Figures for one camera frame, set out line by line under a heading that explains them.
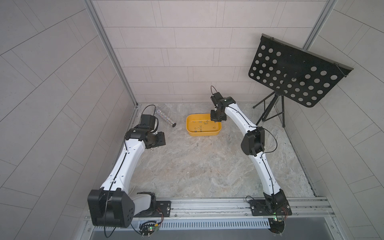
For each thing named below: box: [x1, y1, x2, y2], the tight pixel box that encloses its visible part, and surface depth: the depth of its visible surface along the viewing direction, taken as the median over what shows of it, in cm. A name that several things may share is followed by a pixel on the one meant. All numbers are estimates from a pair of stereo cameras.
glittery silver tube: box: [155, 108, 177, 128], surface depth 107 cm
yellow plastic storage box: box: [186, 113, 223, 137], surface depth 104 cm
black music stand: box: [248, 34, 354, 128], surface depth 75 cm
